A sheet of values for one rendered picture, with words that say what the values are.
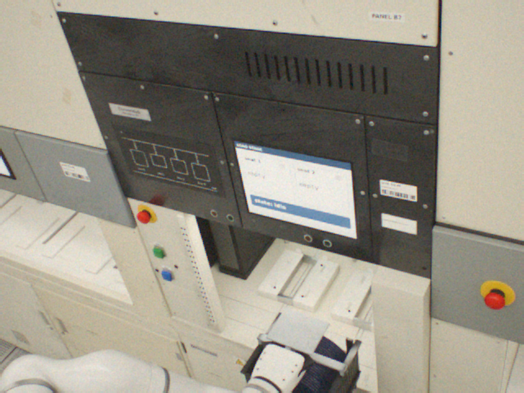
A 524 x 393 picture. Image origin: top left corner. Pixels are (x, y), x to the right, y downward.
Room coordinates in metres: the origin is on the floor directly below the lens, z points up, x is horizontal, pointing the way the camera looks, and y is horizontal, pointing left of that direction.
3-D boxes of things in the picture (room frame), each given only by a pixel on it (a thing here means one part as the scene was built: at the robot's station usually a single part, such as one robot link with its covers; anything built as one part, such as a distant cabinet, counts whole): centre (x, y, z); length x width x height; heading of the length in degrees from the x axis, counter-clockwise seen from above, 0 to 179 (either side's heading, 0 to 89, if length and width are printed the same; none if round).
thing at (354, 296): (1.30, -0.29, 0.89); 0.22 x 0.21 x 0.04; 144
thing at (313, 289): (1.46, -0.07, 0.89); 0.22 x 0.21 x 0.04; 144
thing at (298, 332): (0.94, -0.02, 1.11); 0.24 x 0.20 x 0.32; 53
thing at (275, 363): (0.85, 0.05, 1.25); 0.11 x 0.10 x 0.07; 143
